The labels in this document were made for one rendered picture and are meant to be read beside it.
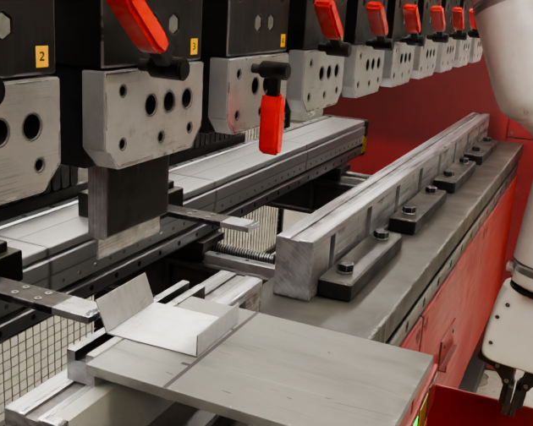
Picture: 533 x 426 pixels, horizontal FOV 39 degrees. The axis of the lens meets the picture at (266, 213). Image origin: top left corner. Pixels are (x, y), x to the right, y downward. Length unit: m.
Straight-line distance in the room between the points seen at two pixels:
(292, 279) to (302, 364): 0.46
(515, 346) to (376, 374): 0.32
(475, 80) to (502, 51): 1.84
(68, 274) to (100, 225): 0.39
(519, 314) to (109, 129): 0.56
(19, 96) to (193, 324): 0.32
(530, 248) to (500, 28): 0.26
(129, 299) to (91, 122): 0.23
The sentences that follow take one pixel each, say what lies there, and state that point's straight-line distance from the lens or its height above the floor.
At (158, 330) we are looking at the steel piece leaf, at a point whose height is 1.00.
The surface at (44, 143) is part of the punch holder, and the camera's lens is 0.53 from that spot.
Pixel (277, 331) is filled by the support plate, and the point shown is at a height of 1.00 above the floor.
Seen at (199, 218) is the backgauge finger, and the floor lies 1.00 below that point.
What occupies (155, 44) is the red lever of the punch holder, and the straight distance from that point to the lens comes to 0.57.
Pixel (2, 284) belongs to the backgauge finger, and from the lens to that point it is 0.84.
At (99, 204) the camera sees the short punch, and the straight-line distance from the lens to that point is 0.67.
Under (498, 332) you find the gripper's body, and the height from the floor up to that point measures 0.94.
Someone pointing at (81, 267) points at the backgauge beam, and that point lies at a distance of 1.07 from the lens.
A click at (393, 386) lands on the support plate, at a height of 1.00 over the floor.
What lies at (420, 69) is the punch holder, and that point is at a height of 1.19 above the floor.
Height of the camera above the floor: 1.31
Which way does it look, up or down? 16 degrees down
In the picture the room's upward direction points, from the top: 4 degrees clockwise
